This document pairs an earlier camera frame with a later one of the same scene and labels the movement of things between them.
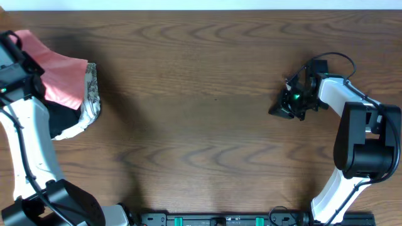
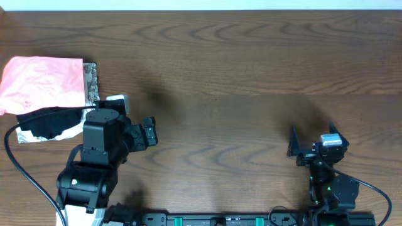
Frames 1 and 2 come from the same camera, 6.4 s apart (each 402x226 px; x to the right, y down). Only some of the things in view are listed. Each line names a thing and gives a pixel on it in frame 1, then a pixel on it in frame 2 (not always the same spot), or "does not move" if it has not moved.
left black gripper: x=31 y=64 → x=139 y=142
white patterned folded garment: x=92 y=105 does not move
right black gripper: x=282 y=110 → x=295 y=149
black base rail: x=250 y=220 does not move
